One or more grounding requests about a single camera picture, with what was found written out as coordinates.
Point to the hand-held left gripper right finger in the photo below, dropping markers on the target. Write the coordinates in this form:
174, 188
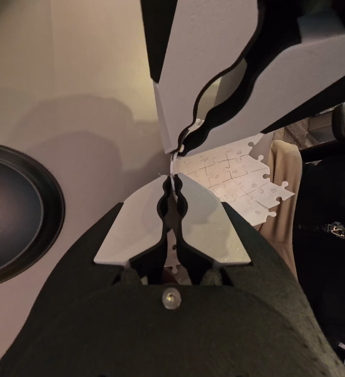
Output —
213, 235

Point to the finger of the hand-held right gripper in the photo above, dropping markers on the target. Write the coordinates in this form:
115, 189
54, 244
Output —
293, 88
207, 38

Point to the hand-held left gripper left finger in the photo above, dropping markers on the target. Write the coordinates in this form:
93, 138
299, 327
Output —
131, 229

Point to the half-built puzzle ball shell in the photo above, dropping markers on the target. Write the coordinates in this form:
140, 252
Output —
234, 182

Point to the person's beige trousers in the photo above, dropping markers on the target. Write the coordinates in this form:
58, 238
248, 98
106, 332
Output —
284, 182

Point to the person's black jacket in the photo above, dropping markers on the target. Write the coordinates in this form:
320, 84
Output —
322, 265

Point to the black round display stand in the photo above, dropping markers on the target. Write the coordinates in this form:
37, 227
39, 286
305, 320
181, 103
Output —
7, 218

